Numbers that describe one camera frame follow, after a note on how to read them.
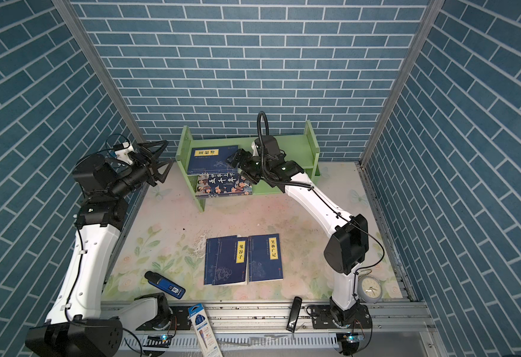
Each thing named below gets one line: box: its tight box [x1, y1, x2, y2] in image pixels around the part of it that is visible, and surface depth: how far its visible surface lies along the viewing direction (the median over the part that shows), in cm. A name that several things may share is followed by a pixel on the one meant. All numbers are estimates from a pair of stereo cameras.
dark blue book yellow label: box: [212, 235, 248, 286], surface depth 86 cm
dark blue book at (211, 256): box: [203, 237, 220, 286], surface depth 88 cm
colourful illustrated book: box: [195, 172, 254, 198], surface depth 93 cm
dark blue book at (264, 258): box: [247, 233, 284, 283], surface depth 88 cm
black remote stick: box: [285, 296, 303, 334], surface depth 73 cm
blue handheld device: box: [144, 270, 187, 300], surface depth 80 cm
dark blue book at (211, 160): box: [187, 145, 239, 175], surface depth 85 cm
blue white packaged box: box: [187, 302, 225, 357], surface depth 71 cm
